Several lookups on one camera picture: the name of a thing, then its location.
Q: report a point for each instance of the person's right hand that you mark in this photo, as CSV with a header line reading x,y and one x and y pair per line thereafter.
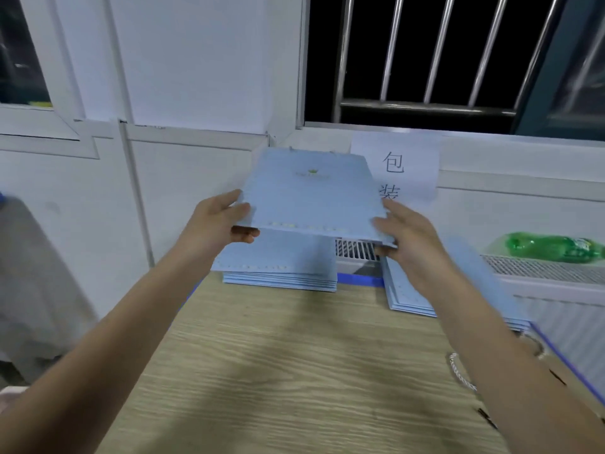
x,y
416,250

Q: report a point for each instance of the person's left hand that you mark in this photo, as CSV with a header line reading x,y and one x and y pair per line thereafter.
x,y
215,231

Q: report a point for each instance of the stack of finished blue bags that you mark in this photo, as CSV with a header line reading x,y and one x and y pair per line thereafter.
x,y
284,255

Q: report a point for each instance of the stack of blue paper bags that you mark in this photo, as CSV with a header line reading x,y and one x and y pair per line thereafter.
x,y
492,288

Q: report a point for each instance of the person's left forearm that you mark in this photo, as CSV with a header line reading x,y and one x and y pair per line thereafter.
x,y
94,364

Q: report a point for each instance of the white paper sign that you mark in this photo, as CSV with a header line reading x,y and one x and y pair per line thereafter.
x,y
416,160

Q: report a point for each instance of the green plastic bottle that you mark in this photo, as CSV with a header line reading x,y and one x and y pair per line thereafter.
x,y
553,247

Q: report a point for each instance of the metal window grille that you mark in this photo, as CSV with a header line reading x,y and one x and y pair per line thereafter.
x,y
425,107

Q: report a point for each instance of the blue-edged wooden desk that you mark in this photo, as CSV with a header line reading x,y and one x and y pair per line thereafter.
x,y
284,373

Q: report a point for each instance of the white framed window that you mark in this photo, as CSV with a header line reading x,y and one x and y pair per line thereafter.
x,y
38,118

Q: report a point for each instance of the teal framed sliding window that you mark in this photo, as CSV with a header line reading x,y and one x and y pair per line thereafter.
x,y
577,71

